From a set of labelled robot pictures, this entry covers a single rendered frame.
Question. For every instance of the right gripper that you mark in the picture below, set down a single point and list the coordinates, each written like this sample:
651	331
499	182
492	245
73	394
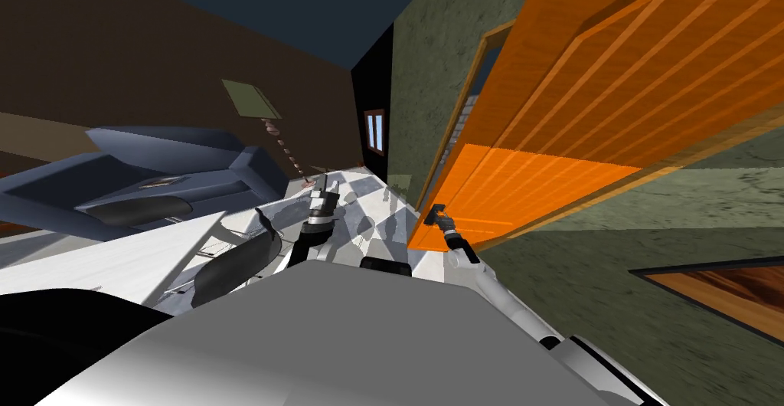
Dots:
440	217

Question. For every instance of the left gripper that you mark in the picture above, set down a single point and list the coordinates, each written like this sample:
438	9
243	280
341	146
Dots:
321	200

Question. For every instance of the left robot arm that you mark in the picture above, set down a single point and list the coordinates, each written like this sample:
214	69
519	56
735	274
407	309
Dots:
315	229

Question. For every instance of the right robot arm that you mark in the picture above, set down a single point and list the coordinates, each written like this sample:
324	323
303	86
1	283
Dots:
490	283

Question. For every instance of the small window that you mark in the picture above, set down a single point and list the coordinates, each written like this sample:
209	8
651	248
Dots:
374	131

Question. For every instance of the floor lamp with green shade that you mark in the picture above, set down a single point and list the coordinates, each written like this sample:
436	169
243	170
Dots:
251	99

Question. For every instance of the orange wooden door leaf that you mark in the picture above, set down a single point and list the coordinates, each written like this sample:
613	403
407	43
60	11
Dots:
551	179

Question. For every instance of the black chair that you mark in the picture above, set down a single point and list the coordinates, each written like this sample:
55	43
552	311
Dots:
236	265

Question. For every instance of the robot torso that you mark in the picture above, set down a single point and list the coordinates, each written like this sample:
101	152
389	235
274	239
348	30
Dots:
337	345

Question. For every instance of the blue sofa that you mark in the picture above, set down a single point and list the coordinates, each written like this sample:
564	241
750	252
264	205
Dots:
153	167

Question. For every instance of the white table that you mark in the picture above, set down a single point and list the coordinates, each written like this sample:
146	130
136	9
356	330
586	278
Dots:
92	265

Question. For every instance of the black framed wooden picture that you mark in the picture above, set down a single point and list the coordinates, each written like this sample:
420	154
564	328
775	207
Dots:
735	292

